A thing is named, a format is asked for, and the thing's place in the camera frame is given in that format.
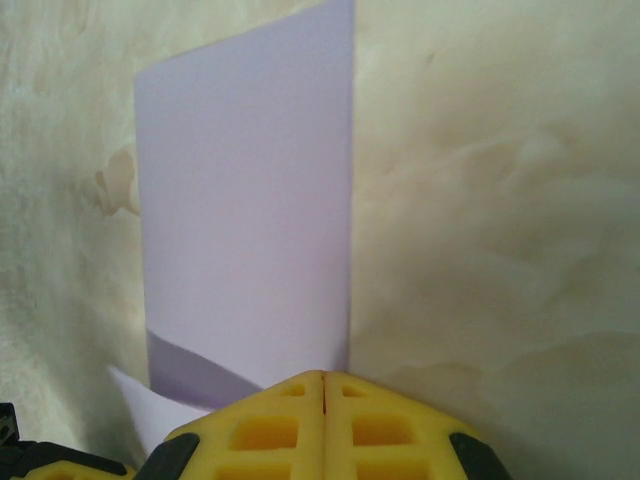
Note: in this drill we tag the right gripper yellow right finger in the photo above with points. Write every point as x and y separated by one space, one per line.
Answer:
385 435

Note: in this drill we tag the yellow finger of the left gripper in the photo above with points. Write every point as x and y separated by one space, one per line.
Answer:
75 472

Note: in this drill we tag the purple square paper sheet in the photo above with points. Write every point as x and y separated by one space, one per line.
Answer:
240 200

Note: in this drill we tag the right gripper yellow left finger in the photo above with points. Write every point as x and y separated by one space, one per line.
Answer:
265 435

